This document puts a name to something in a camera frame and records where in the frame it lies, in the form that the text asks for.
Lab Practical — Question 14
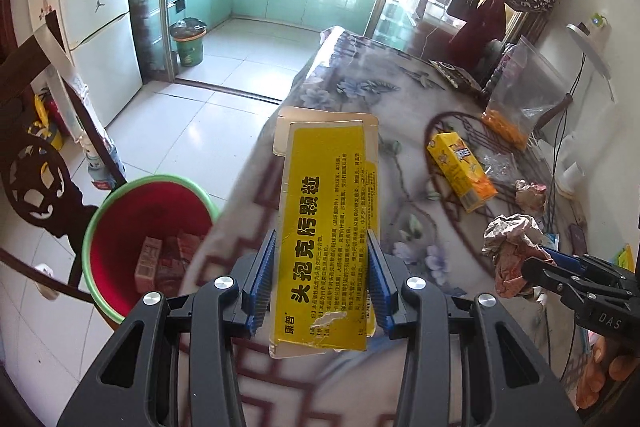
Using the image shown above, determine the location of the yellow medicine box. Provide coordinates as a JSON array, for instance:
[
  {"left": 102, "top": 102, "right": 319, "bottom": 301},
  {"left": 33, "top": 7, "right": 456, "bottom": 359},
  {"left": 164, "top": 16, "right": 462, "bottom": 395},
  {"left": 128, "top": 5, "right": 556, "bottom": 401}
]
[{"left": 270, "top": 107, "right": 380, "bottom": 359}]

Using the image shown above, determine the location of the carved dark wooden chair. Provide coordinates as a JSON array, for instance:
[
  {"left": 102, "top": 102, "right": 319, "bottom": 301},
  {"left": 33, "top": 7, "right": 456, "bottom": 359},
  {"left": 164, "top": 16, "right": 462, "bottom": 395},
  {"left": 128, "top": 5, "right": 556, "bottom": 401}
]
[{"left": 1, "top": 12, "right": 126, "bottom": 303}]

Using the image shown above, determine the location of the black power cable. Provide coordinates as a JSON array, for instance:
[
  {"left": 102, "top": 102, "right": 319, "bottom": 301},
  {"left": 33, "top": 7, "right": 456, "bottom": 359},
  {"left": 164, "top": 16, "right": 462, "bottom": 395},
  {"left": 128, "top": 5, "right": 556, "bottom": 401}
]
[{"left": 541, "top": 53, "right": 589, "bottom": 408}]

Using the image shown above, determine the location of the brown paper ball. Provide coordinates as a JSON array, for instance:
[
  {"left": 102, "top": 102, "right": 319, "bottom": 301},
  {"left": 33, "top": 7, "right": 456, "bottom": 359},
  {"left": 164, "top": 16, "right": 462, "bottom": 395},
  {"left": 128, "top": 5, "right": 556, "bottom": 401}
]
[{"left": 482, "top": 213, "right": 555, "bottom": 298}]

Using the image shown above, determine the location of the person's right hand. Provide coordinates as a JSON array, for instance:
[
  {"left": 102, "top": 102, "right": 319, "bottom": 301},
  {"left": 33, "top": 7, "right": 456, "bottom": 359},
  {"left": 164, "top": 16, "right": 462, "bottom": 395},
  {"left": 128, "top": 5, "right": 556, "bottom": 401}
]
[{"left": 576, "top": 335, "right": 639, "bottom": 409}]

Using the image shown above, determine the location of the white desk lamp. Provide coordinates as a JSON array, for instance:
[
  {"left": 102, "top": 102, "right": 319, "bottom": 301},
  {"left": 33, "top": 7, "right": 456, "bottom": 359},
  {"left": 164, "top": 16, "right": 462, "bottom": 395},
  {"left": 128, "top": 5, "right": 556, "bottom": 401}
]
[{"left": 555, "top": 13, "right": 616, "bottom": 199}]

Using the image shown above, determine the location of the white blue medicine box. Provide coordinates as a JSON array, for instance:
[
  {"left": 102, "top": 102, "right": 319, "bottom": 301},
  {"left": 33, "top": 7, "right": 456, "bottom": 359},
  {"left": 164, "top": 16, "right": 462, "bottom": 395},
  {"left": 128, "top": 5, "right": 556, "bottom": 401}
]
[{"left": 134, "top": 236, "right": 163, "bottom": 295}]

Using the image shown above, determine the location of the dark snack packet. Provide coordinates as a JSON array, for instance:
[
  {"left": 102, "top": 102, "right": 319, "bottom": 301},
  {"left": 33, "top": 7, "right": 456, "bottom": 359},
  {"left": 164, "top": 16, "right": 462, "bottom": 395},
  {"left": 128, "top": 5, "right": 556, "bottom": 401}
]
[{"left": 430, "top": 61, "right": 482, "bottom": 93}]

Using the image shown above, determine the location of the blue white snack wrapper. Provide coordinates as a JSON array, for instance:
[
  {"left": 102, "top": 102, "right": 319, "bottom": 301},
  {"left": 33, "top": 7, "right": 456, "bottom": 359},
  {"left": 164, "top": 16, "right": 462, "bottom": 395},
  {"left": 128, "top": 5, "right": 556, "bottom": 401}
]
[{"left": 541, "top": 233, "right": 560, "bottom": 251}]

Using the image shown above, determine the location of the green kitchen trash bin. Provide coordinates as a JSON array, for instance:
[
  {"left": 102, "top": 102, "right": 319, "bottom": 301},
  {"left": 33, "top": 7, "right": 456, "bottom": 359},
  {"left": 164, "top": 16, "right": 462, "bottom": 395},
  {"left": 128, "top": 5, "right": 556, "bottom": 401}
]
[{"left": 169, "top": 17, "right": 207, "bottom": 67}]

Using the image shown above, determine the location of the orange yellow juice carton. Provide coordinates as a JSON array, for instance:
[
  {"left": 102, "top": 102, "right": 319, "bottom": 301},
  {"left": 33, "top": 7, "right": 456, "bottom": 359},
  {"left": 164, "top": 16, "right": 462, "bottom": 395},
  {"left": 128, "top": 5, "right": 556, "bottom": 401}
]
[{"left": 426, "top": 132, "right": 497, "bottom": 213}]

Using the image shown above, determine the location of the crumpled red white paper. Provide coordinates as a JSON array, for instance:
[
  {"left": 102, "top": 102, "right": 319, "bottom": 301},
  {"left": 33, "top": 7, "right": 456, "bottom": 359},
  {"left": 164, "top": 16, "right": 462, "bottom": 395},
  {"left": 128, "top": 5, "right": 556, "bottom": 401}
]
[{"left": 514, "top": 180, "right": 547, "bottom": 216}]

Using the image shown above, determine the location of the clear zip bag with snacks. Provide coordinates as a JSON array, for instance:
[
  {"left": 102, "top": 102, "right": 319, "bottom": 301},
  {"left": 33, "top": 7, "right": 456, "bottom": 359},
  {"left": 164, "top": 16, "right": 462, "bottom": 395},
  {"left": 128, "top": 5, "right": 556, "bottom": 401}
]
[{"left": 480, "top": 34, "right": 572, "bottom": 152}]

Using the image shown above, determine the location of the clear crumpled plastic wrapper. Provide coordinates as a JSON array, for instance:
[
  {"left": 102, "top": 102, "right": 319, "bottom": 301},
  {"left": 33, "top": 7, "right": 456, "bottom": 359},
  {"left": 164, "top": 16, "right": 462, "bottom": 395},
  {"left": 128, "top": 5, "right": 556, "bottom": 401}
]
[{"left": 480, "top": 152, "right": 521, "bottom": 184}]

